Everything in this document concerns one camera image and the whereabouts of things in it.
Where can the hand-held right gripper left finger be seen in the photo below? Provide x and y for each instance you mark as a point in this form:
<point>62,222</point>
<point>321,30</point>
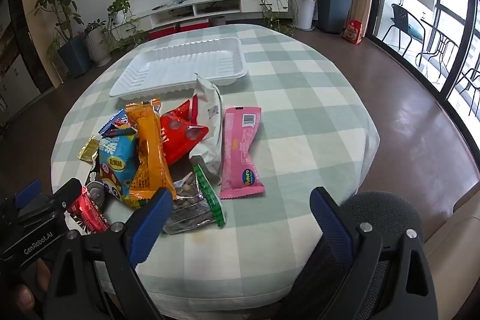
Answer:
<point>150,226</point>

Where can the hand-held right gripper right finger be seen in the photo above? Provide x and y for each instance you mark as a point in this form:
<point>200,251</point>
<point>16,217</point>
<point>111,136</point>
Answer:
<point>332,226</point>

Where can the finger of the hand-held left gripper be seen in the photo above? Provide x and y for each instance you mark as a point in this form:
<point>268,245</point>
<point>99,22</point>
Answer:
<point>69,192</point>
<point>28,189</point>

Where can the red foil snack packet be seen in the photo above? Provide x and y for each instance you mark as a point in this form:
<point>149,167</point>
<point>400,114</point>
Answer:
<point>88,211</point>

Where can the black snack packet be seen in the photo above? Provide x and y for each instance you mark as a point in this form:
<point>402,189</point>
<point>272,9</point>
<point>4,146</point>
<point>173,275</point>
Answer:
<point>96,192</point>

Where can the gold foil snack packet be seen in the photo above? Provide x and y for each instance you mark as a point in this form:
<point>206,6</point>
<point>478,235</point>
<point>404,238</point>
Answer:
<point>88,149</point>

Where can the green-edged clear nut packet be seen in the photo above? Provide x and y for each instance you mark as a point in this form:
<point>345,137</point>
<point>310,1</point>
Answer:
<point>195,203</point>

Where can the blue panda snack packet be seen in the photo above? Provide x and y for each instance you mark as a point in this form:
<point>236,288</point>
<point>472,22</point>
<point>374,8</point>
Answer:
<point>116,158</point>

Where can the orange snack packet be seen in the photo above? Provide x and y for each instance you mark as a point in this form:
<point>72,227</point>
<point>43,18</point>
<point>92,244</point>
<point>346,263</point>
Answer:
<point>148,155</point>

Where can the blue red-label snack packet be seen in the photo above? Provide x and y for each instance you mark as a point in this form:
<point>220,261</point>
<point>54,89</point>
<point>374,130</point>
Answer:
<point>118,125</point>

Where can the large red snack packet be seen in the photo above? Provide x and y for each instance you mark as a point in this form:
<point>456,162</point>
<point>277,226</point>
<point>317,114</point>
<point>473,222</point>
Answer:
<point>176,143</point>

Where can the pink snack packet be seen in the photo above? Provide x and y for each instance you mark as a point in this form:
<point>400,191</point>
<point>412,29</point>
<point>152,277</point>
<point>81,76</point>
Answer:
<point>240,151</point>

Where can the white snack packet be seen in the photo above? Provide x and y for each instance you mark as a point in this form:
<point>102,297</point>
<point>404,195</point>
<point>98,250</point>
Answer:
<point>210,110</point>

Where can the white plastic tray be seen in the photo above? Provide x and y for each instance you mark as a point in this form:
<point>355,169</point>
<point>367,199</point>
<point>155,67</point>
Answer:
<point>180,61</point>

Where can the person's left hand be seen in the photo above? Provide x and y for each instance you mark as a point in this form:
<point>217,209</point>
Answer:
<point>26,295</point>

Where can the grey mesh office chair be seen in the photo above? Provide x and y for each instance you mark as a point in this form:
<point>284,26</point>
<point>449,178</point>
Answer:
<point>382,207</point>

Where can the beige sofa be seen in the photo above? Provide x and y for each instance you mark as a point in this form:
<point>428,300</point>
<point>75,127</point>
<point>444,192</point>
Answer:
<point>457,248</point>

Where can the leafy tree in blue pot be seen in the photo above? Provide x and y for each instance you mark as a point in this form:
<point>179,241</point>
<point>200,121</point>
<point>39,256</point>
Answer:
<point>75,57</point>

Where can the plant in ribbed white pot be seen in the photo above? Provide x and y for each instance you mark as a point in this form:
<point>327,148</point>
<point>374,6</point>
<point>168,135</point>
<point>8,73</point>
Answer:
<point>96,46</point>

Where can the trailing green floor plant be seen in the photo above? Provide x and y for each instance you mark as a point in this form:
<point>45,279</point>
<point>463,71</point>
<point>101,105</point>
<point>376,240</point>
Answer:
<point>127,37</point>

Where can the red storage box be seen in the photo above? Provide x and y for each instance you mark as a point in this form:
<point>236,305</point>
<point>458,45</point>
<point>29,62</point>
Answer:
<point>193,25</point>
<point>163,32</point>

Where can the pothos plant in white pot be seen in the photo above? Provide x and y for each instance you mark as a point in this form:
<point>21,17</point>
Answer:
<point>119,7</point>

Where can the red gift bag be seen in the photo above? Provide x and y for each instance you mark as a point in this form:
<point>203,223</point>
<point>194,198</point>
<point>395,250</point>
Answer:
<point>353,31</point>

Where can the black balcony chair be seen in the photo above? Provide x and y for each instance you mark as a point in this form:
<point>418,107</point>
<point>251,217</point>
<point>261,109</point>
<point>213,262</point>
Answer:
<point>473,74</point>

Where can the empty grey plant pot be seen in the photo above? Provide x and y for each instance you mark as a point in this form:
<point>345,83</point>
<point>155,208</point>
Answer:
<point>217,21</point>

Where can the bushy plant tall white pot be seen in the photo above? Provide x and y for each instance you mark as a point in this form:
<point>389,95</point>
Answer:
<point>303,10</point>

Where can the black chair with teal cushion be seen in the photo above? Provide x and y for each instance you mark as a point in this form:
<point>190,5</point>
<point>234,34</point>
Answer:
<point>399,14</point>

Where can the black balcony table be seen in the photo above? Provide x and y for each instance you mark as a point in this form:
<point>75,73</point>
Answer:
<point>435,27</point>

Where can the white television cabinet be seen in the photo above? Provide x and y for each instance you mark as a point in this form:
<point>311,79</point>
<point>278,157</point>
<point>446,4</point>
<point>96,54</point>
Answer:
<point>225,5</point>

